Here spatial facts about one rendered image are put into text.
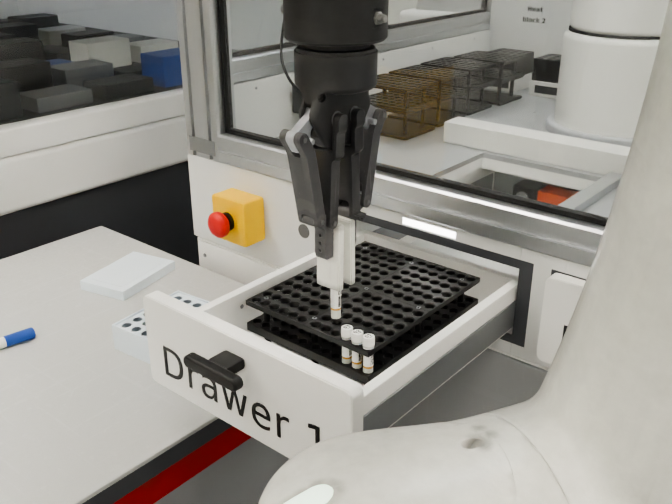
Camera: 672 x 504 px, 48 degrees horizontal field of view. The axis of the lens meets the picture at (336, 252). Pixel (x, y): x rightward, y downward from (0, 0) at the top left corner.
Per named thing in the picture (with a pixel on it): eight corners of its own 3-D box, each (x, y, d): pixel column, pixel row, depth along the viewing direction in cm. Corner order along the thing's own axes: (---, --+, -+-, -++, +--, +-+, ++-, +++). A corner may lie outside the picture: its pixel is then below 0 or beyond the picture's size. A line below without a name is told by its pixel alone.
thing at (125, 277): (123, 301, 115) (122, 291, 115) (81, 289, 119) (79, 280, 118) (175, 269, 126) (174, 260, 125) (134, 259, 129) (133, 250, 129)
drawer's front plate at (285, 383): (350, 494, 69) (351, 393, 64) (151, 380, 86) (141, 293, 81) (362, 484, 70) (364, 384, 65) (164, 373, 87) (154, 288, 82)
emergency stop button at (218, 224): (223, 242, 112) (222, 217, 111) (205, 235, 115) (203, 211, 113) (238, 236, 114) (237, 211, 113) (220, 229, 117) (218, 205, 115)
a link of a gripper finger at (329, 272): (344, 224, 73) (339, 226, 72) (343, 289, 75) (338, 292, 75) (321, 217, 74) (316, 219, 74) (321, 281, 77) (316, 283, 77)
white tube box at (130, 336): (157, 368, 98) (155, 342, 97) (114, 348, 103) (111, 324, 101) (222, 328, 108) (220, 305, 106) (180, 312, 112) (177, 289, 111)
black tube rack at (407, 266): (367, 405, 78) (368, 351, 75) (248, 348, 88) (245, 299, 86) (476, 323, 94) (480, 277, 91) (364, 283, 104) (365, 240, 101)
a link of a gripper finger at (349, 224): (327, 214, 75) (332, 212, 76) (328, 277, 78) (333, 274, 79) (350, 222, 73) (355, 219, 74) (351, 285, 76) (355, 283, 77)
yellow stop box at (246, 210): (242, 250, 114) (240, 205, 111) (210, 238, 118) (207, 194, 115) (266, 240, 117) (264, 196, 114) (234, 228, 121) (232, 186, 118)
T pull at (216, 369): (235, 395, 69) (234, 382, 69) (182, 366, 73) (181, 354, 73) (263, 378, 72) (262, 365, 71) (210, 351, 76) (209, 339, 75)
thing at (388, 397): (349, 463, 70) (349, 409, 68) (172, 367, 85) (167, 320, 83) (541, 307, 98) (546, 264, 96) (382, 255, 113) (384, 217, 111)
